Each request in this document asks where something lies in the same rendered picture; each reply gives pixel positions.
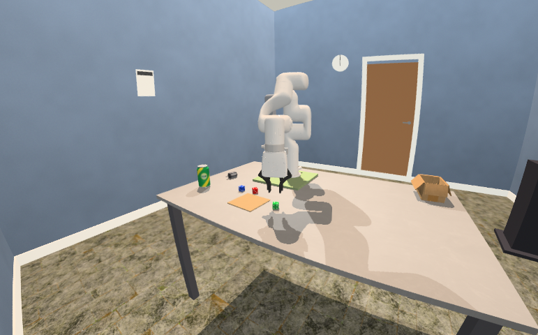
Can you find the tan square mat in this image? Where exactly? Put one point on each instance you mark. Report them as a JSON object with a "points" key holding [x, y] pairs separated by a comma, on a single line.
{"points": [[248, 202]]}

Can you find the green soda can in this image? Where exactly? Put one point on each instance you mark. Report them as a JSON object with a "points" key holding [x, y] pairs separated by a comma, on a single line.
{"points": [[203, 176]]}

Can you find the open brown cardboard box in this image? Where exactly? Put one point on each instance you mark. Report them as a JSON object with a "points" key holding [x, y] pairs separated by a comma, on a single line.
{"points": [[430, 189]]}

